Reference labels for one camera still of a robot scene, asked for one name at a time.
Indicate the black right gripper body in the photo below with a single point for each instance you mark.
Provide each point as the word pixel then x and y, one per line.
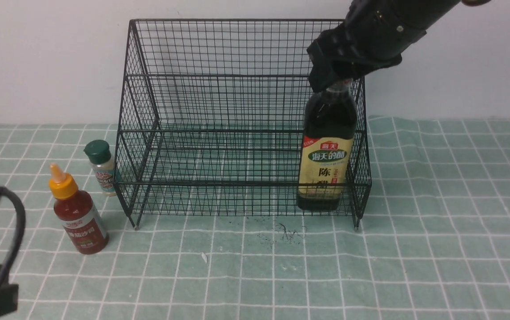
pixel 373 36

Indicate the dark vinegar bottle yellow label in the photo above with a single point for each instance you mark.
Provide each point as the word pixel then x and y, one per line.
pixel 330 121

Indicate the red sauce bottle orange cap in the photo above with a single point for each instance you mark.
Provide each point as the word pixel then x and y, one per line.
pixel 77 213

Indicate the small spice jar green cap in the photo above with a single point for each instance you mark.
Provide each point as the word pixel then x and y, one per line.
pixel 102 162

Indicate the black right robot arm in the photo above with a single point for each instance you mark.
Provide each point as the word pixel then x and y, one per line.
pixel 426 12

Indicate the green white checkered tablecloth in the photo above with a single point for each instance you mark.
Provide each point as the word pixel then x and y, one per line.
pixel 434 243

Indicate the black wire mesh shelf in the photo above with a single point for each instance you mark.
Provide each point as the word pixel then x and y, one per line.
pixel 211 120

